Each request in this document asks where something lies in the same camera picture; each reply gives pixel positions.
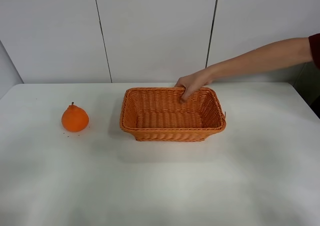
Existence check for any blurred person hand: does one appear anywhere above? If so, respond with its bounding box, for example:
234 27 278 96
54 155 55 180
175 68 213 103

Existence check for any orange wicker basket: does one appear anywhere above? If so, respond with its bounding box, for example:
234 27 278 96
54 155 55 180
119 87 227 142

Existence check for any orange with stem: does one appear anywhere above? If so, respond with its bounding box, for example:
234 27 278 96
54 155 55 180
61 102 90 132

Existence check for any bare person forearm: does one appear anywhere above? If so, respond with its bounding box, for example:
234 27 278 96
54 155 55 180
206 38 313 82

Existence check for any dark red sleeve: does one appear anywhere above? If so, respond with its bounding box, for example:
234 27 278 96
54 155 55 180
308 33 320 69

